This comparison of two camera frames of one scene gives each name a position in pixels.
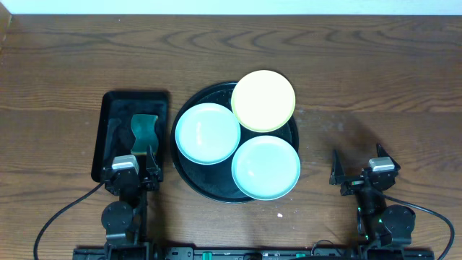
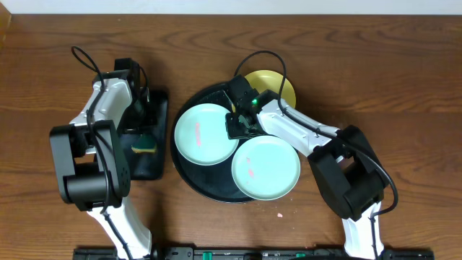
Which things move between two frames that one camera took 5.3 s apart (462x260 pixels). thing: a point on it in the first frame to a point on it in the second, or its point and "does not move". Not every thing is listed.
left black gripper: x=142 y=178 to x=139 y=133
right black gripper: x=337 y=178 to x=230 y=118
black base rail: x=318 y=253 does not move
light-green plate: x=266 y=167 does not move
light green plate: x=208 y=133 does not move
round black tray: x=216 y=182 does not move
